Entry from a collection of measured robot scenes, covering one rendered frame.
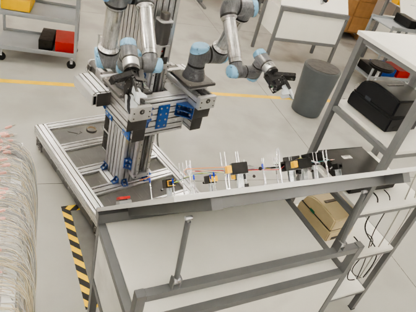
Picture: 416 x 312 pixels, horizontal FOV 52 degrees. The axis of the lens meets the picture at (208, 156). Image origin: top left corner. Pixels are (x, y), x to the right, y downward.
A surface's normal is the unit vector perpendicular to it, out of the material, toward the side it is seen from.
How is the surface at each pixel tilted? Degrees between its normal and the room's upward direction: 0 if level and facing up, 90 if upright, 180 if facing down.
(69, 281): 0
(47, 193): 0
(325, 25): 90
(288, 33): 90
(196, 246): 0
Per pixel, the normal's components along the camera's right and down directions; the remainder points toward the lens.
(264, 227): 0.22, -0.80
